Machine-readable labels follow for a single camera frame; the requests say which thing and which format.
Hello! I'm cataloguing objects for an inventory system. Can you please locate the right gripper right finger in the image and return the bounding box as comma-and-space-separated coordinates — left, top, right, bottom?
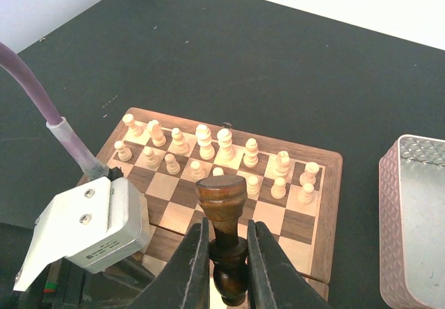
247, 220, 331, 308

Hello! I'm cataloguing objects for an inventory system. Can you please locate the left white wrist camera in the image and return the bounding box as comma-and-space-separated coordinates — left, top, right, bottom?
13, 177, 152, 292

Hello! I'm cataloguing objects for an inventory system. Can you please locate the wooden chess board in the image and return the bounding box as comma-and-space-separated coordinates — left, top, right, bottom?
97, 108, 343, 296

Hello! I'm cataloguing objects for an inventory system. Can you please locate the dark wooden bishop piece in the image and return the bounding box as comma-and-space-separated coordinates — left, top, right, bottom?
196, 175, 248, 306

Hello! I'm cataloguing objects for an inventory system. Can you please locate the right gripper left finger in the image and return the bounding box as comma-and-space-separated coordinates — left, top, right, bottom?
128, 218, 210, 308

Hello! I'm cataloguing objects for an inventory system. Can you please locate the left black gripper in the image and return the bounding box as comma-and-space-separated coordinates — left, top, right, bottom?
0, 221, 157, 309

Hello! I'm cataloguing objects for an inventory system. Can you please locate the pink rimmed metal tin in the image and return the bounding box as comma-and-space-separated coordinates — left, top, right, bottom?
378, 134, 444, 308

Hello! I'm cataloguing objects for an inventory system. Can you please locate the row of white chess pieces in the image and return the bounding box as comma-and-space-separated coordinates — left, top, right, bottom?
108, 114, 323, 215

